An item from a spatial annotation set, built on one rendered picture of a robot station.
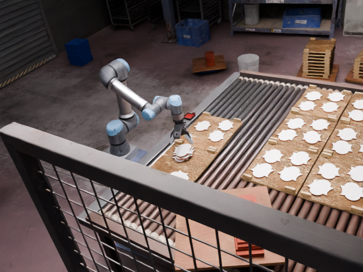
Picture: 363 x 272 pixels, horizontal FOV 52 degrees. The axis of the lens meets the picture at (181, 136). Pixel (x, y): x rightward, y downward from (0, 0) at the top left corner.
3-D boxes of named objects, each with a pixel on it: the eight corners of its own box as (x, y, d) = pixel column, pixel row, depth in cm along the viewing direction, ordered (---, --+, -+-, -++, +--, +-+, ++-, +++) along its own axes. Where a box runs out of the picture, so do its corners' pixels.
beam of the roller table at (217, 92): (79, 223, 229) (76, 217, 226) (234, 77, 363) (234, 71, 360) (88, 228, 225) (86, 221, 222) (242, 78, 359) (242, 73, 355)
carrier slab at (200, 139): (175, 143, 274) (174, 142, 273) (202, 115, 301) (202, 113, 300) (217, 154, 256) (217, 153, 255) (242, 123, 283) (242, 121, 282)
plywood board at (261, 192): (174, 272, 172) (174, 270, 171) (177, 196, 213) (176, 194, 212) (285, 264, 167) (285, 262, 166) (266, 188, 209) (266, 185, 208)
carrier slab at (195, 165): (141, 177, 247) (140, 176, 246) (175, 143, 274) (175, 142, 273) (186, 193, 229) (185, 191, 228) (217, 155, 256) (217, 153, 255)
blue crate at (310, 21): (282, 28, 651) (282, 15, 639) (285, 20, 683) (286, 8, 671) (319, 28, 628) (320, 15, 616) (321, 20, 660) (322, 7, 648)
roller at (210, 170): (147, 243, 207) (145, 237, 204) (281, 86, 332) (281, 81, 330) (154, 246, 204) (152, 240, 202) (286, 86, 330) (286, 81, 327)
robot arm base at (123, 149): (105, 154, 272) (102, 142, 267) (119, 142, 282) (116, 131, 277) (121, 158, 265) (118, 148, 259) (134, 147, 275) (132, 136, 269)
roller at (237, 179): (176, 257, 196) (175, 251, 194) (303, 89, 322) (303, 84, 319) (185, 261, 194) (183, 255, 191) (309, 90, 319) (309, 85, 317)
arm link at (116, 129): (105, 142, 267) (101, 126, 259) (118, 132, 276) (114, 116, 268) (118, 145, 261) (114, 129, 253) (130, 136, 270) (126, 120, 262)
